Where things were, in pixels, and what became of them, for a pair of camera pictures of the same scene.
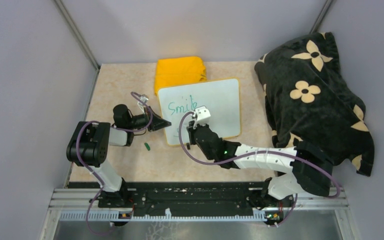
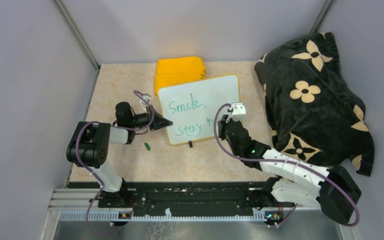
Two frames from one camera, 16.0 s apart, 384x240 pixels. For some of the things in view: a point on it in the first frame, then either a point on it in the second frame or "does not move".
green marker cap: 147,146 does not move
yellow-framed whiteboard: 222,97 does not move
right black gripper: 192,130 -> 222,123
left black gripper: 157,122 does not move
